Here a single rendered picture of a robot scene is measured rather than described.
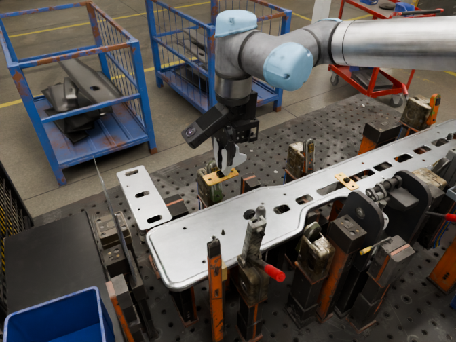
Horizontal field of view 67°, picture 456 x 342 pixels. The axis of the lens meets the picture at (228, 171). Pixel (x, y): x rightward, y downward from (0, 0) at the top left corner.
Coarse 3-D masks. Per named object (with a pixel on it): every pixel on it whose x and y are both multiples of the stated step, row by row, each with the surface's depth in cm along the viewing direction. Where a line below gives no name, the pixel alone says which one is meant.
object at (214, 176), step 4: (232, 168) 86; (212, 172) 85; (216, 172) 83; (220, 172) 84; (232, 172) 84; (236, 172) 84; (204, 176) 84; (208, 176) 84; (212, 176) 84; (216, 176) 84; (220, 176) 83; (224, 176) 83; (228, 176) 83; (232, 176) 83; (208, 180) 82; (212, 180) 82; (216, 180) 82; (220, 180) 82; (224, 180) 83; (208, 184) 82; (212, 184) 82
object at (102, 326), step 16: (96, 288) 67; (48, 304) 65; (64, 304) 67; (80, 304) 69; (96, 304) 71; (16, 320) 64; (32, 320) 66; (48, 320) 68; (64, 320) 70; (80, 320) 72; (96, 320) 74; (16, 336) 64; (32, 336) 69; (48, 336) 71; (64, 336) 73; (80, 336) 73; (96, 336) 73; (112, 336) 70
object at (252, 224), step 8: (248, 216) 75; (248, 224) 73; (256, 224) 72; (264, 224) 73; (248, 232) 74; (256, 232) 73; (264, 232) 76; (248, 240) 76; (256, 240) 77; (248, 248) 78; (256, 248) 80; (248, 256) 81; (256, 256) 84
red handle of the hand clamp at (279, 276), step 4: (252, 256) 82; (248, 260) 83; (252, 260) 81; (256, 260) 80; (260, 260) 79; (256, 264) 79; (260, 264) 78; (264, 264) 77; (268, 264) 76; (260, 268) 78; (264, 268) 76; (268, 268) 74; (272, 268) 73; (276, 268) 73; (268, 272) 74; (272, 272) 72; (276, 272) 71; (280, 272) 71; (272, 276) 72; (276, 276) 71; (280, 276) 70; (284, 276) 71; (276, 280) 71; (280, 280) 71
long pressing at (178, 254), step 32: (448, 128) 139; (352, 160) 123; (384, 160) 123; (416, 160) 123; (256, 192) 111; (288, 192) 111; (192, 224) 100; (224, 224) 100; (288, 224) 100; (160, 256) 92; (192, 256) 92; (224, 256) 92
